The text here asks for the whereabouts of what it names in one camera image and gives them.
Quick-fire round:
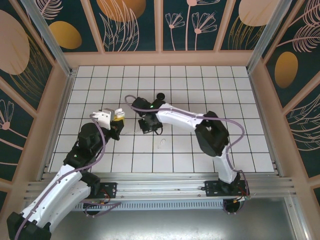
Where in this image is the perforated metal cable tray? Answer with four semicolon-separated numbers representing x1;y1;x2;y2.
74;201;226;211

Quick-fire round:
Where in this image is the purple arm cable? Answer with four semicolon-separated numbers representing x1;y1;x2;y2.
124;94;251;216
13;112;123;240

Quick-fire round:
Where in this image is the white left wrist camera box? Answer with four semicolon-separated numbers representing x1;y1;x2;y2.
92;107;116;130

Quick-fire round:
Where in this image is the aluminium corner post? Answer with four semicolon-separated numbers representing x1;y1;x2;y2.
19;0;75;77
246;0;292;73

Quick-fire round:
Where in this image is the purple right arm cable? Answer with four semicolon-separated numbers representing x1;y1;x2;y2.
124;94;251;216

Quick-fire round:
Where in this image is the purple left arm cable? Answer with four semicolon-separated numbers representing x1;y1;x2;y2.
13;112;123;240

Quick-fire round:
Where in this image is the aluminium side rail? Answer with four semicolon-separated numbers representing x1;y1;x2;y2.
247;68;283;177
39;69;77;181

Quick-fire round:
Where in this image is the grey metal sheet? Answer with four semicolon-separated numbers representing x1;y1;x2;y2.
14;197;308;240

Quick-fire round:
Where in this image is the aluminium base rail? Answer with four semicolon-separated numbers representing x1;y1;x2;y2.
23;172;297;202

